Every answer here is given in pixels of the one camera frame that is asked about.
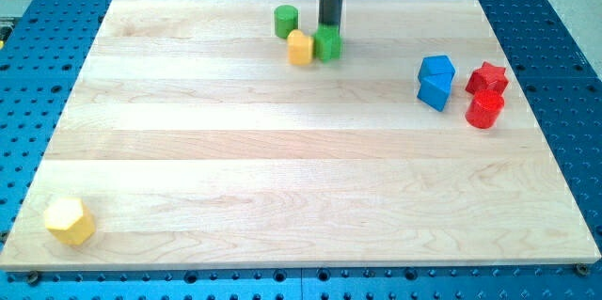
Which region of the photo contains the yellow heart block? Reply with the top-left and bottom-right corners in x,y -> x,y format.
287,29 -> 314,66

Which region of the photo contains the light wooden board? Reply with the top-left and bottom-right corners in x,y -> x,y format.
1,0 -> 600,271

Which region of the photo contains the green cylinder block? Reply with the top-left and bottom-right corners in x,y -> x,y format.
274,5 -> 299,39

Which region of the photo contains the blue cube block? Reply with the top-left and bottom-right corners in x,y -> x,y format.
417,73 -> 452,112

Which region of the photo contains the blue pentagon block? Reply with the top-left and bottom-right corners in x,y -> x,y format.
418,55 -> 455,81

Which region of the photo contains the red cylinder block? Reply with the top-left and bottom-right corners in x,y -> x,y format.
465,89 -> 505,129

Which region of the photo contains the red star block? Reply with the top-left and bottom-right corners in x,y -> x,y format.
465,61 -> 509,94

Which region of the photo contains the yellow hexagon block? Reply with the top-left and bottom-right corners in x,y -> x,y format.
43,197 -> 96,245

